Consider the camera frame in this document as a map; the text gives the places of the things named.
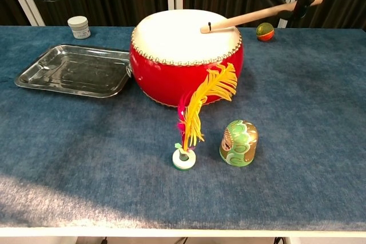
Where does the wooden drumstick with black band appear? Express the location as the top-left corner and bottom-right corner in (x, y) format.
(200, 0), (324, 34)

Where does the shiny metal tray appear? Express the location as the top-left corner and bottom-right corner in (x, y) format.
(14, 44), (132, 99)

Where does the red drum with white skin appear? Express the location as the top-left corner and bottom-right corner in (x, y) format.
(125, 9), (245, 109)

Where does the small white jar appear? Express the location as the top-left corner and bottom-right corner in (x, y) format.
(67, 15), (92, 39)

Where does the green and orange ball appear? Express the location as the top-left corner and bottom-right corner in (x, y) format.
(256, 22), (275, 42)

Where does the blue table cloth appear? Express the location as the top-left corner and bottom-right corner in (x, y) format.
(0, 25), (366, 230)

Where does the yellow feather shuttlecock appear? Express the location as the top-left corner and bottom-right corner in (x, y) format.
(172, 61), (238, 172)

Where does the green and gold nesting doll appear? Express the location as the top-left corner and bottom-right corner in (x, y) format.
(219, 119), (260, 169)

